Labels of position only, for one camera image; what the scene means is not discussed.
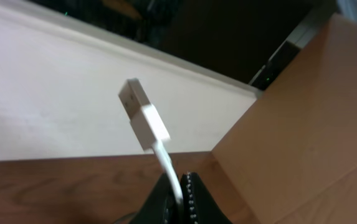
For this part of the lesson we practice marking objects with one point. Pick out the brown cardboard box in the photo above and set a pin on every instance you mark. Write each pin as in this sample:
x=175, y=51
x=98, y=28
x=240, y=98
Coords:
x=293, y=154

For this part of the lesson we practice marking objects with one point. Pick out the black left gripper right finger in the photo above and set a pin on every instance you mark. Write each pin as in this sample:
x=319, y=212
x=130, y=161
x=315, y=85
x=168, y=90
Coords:
x=199, y=205

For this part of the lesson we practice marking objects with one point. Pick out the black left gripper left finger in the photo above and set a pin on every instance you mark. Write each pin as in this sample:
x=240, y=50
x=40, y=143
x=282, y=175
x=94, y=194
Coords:
x=159, y=207

